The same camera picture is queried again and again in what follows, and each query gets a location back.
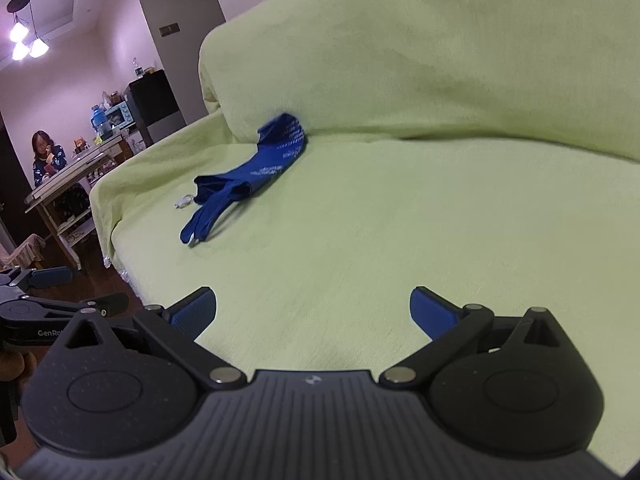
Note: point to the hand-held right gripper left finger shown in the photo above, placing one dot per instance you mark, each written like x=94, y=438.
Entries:
x=192, y=312

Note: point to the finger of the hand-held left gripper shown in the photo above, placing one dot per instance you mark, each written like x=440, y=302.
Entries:
x=102, y=304
x=50, y=277

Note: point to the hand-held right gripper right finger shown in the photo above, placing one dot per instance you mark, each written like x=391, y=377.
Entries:
x=432, y=312

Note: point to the blue shopping bag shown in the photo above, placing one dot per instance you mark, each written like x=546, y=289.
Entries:
x=270, y=165

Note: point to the person's left hand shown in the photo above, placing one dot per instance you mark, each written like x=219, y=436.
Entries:
x=12, y=366

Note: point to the sofa with green cover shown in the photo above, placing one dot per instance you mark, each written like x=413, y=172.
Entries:
x=400, y=210

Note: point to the wooden table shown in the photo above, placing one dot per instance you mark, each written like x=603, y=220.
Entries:
x=75, y=170

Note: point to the blue water bottle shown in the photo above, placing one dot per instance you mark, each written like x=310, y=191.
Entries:
x=99, y=121

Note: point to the light blue toaster oven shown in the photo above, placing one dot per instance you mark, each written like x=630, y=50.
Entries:
x=120, y=116

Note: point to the black refrigerator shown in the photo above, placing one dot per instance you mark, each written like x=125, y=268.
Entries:
x=152, y=97

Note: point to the pendant lamp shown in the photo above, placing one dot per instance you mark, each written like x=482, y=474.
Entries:
x=22, y=35

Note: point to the wall switch panel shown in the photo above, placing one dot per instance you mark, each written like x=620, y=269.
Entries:
x=170, y=30

